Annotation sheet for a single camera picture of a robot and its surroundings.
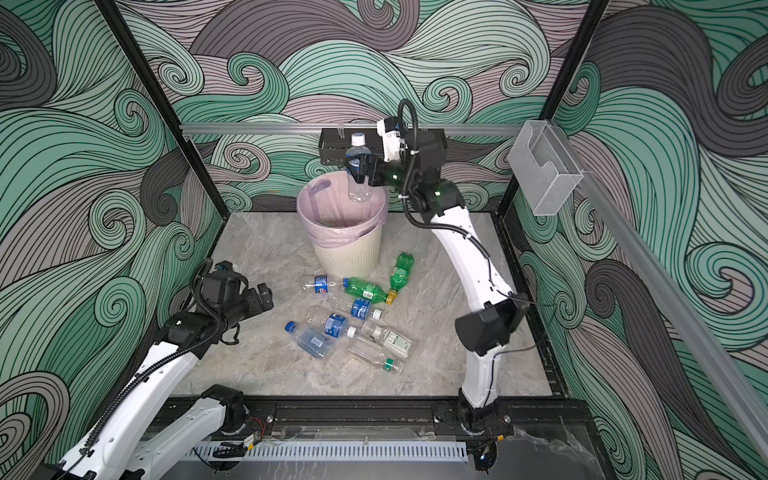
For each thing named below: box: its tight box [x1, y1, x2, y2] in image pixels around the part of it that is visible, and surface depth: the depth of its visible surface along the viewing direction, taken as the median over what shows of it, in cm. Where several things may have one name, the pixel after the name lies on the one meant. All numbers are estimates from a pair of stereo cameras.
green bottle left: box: [342, 277, 388, 304], surface depth 96 cm
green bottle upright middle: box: [386, 252, 415, 305], surface depth 99 cm
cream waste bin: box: [312, 222, 383, 278], surface depth 91 cm
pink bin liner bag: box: [296, 171, 389, 248], surface depth 93 cm
